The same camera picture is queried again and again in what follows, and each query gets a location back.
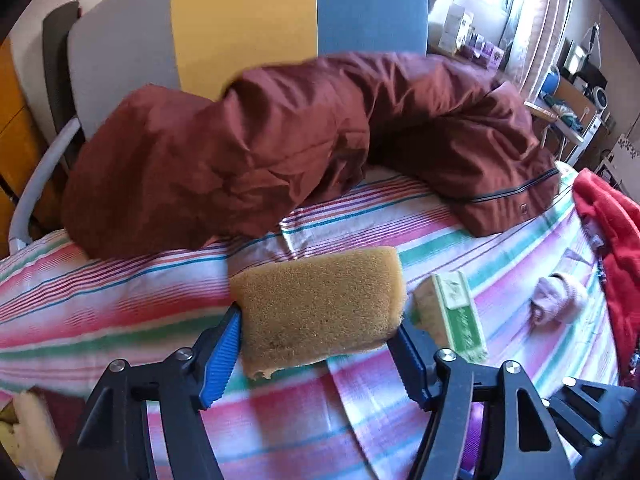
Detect red fleece garment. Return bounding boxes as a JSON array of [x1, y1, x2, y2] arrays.
[[573, 169, 640, 377]]

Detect yellow sponge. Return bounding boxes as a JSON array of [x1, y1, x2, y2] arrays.
[[230, 247, 407, 378]]

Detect maroon jacket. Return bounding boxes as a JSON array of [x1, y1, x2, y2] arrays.
[[62, 52, 560, 259]]

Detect wooden desk with clutter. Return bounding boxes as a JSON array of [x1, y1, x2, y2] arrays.
[[426, 0, 640, 181]]

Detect striped pink green tablecloth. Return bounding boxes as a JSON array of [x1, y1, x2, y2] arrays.
[[0, 161, 622, 480]]

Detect small green white box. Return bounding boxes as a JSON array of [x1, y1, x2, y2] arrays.
[[413, 271, 488, 364]]

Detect grey yellow blue chair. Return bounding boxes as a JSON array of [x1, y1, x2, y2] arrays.
[[8, 0, 430, 252]]

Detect purple snack pouch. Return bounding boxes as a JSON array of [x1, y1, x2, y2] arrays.
[[461, 402, 484, 471]]

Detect pink rolled sock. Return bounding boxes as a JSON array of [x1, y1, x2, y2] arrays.
[[530, 272, 589, 326]]

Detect maroon gold storage box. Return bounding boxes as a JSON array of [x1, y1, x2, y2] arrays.
[[1, 386, 86, 479]]

